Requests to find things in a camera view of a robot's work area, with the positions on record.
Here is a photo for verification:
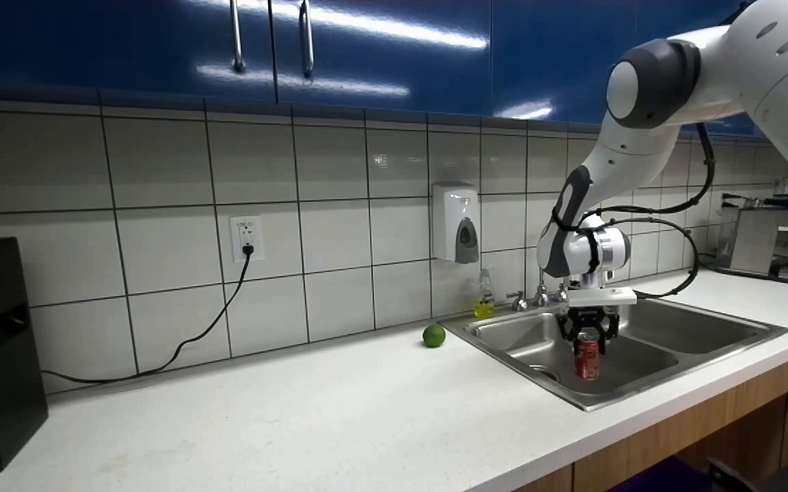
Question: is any yellow-green dish soap bottle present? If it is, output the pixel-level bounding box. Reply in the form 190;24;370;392
463;266;501;322

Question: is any red soda can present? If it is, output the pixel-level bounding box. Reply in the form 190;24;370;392
571;327;606;382

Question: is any white wall outlet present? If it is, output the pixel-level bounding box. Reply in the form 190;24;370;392
229;217;264;269

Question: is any black power cord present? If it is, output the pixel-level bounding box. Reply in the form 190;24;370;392
37;243;257;385

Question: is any stainless steel double sink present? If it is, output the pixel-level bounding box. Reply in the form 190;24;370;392
442;293;788;413

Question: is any black chair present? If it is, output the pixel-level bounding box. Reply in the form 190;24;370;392
703;452;788;492

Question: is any wooden lower cabinet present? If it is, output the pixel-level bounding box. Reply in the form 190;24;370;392
515;338;788;492

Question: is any metal cabinet handle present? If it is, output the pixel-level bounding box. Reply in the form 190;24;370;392
298;0;319;83
226;0;248;76

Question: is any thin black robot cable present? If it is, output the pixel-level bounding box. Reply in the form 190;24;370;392
553;120;720;301

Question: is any blue upper cabinet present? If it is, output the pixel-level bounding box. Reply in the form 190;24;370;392
0;0;761;146

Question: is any white wall soap dispenser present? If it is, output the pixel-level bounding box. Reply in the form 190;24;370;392
428;182;485;269

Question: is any chrome gooseneck faucet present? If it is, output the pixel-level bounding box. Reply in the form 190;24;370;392
501;270;568;314

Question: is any silver coffee machine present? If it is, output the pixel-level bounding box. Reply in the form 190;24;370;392
717;188;788;290

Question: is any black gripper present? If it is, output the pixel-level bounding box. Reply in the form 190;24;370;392
556;307;624;361

